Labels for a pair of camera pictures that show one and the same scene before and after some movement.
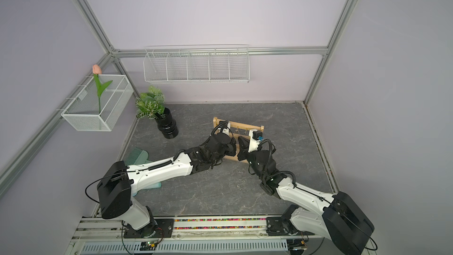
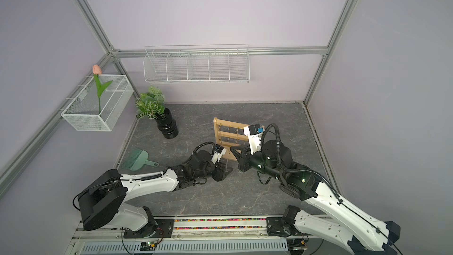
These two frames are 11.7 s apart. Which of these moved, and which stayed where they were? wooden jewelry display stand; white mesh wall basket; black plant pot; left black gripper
Moved: left black gripper
Stayed: wooden jewelry display stand; black plant pot; white mesh wall basket
